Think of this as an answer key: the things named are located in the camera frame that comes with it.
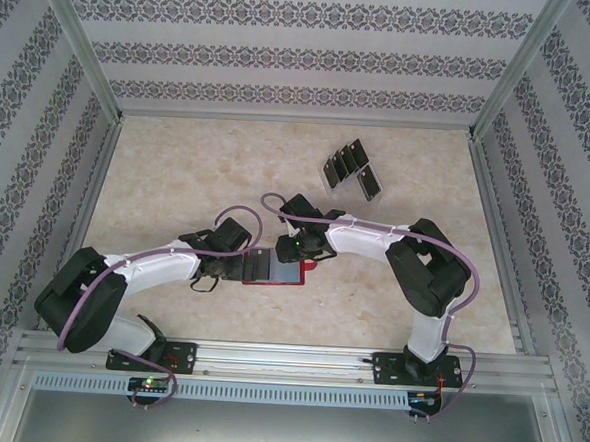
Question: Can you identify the red leather card holder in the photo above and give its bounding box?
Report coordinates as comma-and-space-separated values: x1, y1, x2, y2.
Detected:
240, 246, 319, 289

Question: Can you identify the purple cable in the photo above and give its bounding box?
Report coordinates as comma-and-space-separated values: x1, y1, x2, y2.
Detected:
246, 192, 488, 426
52, 194, 265, 416

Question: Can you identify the grey metal sheet panel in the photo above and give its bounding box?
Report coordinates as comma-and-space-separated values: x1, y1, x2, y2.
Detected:
10, 386, 572, 442

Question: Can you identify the thin black cable loop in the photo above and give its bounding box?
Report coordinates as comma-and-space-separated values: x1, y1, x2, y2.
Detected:
189, 274, 220, 295

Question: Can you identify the small circuit board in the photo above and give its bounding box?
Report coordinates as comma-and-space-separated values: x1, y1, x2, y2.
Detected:
127, 375, 172, 394
407, 389, 440, 407

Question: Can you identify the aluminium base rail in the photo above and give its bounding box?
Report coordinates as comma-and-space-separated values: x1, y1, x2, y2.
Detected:
13, 324, 556, 401

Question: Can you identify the black credit card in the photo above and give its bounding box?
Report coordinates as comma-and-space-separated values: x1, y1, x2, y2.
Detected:
338, 146, 362, 177
354, 164, 385, 203
345, 138, 372, 169
330, 151, 353, 181
321, 157, 345, 190
242, 246, 275, 284

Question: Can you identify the slotted grey cable duct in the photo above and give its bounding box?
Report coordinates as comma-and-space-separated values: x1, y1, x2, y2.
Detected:
32, 367, 411, 413

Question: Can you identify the clear acrylic card stand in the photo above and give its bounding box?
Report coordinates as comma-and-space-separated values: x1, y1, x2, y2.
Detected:
318, 137, 387, 205

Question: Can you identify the aluminium frame post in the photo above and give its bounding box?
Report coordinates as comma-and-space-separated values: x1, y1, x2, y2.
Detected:
529, 353, 590, 442
0, 357, 37, 442
464, 0, 576, 148
23, 0, 132, 124

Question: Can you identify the aluminium table edge rail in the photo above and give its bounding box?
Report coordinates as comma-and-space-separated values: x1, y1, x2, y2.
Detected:
66, 114, 127, 264
454, 133, 549, 357

